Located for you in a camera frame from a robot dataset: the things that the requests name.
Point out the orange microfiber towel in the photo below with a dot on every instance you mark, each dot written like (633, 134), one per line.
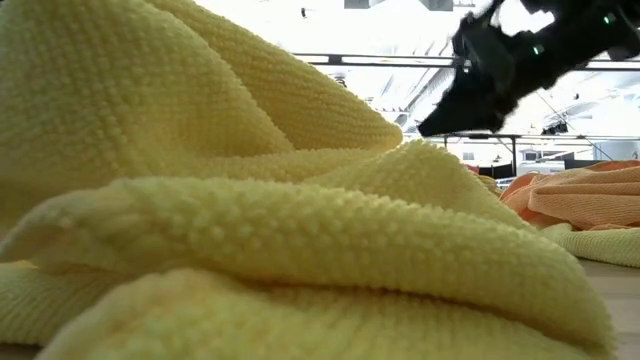
(575, 200)

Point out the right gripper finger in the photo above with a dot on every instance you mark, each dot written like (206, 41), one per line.
(480, 112)
(452, 105)

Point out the yellow microfiber towel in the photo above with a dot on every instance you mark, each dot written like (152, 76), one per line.
(200, 150)
(595, 245)

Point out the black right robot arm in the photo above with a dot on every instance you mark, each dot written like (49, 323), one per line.
(600, 35)

